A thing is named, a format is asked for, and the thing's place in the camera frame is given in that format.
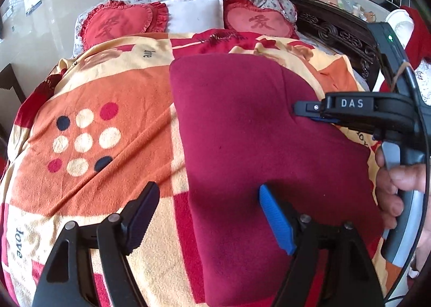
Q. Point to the floral bed sheet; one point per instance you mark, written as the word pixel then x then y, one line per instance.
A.
pixel 79 42

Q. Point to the person's right hand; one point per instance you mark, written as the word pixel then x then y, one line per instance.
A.
pixel 387 199

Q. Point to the white pillow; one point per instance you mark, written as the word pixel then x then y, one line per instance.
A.
pixel 195 12

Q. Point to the dark wooden nightstand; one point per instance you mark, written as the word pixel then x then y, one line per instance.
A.
pixel 11 84

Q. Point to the maroon sweater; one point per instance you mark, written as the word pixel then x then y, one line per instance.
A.
pixel 235 125

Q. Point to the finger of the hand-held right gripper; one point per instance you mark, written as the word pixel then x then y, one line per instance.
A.
pixel 308 107

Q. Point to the printed orange red blanket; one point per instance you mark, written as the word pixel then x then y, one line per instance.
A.
pixel 101 159

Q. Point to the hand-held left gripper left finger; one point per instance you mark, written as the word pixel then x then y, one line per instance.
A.
pixel 144 219

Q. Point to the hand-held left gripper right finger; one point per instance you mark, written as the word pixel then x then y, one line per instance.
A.
pixel 274 219

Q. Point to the red and white cloth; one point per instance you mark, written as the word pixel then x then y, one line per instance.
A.
pixel 419 34

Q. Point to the red heart pillow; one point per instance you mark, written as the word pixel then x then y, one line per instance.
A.
pixel 118 24
pixel 259 21

